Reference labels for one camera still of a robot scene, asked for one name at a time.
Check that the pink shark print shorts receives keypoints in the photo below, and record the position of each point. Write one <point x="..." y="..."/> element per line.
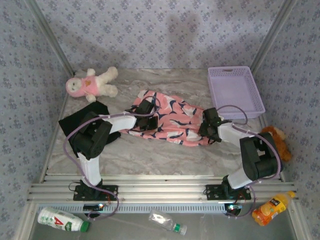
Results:
<point x="180" y="122"/>

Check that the black shirt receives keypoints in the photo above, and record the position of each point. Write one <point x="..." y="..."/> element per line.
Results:
<point x="75" y="117"/>

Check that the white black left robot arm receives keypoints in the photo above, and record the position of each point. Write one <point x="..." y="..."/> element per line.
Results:
<point x="91" y="167"/>

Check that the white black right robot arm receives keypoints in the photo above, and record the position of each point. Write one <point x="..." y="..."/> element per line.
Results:
<point x="240" y="178"/>

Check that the purple plastic basket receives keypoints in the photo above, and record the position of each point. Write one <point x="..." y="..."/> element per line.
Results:
<point x="235" y="92"/>

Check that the pink white plush toy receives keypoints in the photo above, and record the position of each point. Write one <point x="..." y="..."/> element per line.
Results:
<point x="87" y="85"/>

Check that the brown plush monkey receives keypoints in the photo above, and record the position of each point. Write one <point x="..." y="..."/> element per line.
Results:
<point x="283" y="147"/>

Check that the small circuit board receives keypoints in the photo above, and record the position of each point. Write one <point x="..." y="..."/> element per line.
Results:
<point x="93" y="206"/>
<point x="233" y="207"/>

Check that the clear empty plastic bottle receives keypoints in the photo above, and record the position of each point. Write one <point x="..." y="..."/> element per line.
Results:
<point x="162" y="220"/>

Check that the orange juice bottle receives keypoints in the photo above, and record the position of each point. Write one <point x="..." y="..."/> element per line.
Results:
<point x="271" y="208"/>

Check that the white milk bottle green cap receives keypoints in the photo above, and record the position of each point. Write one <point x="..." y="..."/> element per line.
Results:
<point x="60" y="220"/>

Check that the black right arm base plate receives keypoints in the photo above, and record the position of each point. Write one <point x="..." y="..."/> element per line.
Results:
<point x="212" y="191"/>

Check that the aluminium rail frame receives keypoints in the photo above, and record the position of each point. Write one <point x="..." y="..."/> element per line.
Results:
<point x="160" y="187"/>

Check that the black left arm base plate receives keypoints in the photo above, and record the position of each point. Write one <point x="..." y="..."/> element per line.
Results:
<point x="112" y="190"/>

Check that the aluminium frame post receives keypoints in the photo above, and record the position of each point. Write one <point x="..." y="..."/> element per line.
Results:
<point x="50" y="37"/>
<point x="272" y="35"/>

